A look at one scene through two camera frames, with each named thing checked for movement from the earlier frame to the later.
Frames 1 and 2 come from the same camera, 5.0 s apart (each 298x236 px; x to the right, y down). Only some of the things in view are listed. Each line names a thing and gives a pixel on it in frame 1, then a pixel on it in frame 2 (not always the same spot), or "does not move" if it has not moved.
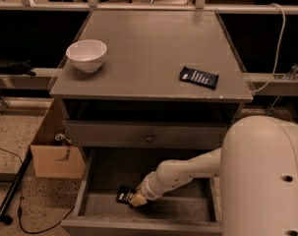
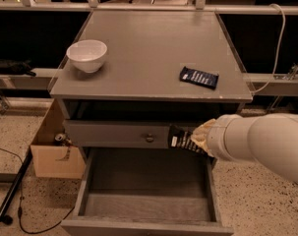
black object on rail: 9,67 does not move
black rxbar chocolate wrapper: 125,195 → 179,138
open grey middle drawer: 195,207 does not move
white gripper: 150,188 → 216,138
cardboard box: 51,159 does not move
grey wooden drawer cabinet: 139,88 does not move
